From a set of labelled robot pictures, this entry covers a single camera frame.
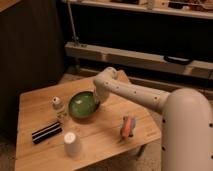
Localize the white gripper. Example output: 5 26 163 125
94 86 109 103

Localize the green ceramic bowl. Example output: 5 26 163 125
68 91 100 119

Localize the orange blue toy tool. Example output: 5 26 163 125
120 116 136 139

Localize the small clear plastic bottle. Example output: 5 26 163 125
52 96 67 123

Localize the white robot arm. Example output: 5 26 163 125
93 67 213 171

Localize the long wooden shelf beam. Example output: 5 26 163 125
65 42 213 78

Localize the wooden folding table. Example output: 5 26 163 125
15 77 161 171

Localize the metal stand pole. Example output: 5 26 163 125
67 0 84 46

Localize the black white striped case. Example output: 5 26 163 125
32 122 62 144

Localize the white upside-down cup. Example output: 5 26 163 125
64 132 81 157

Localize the upper wooden shelf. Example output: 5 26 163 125
61 0 213 20

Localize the black handle on shelf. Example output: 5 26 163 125
163 56 193 65

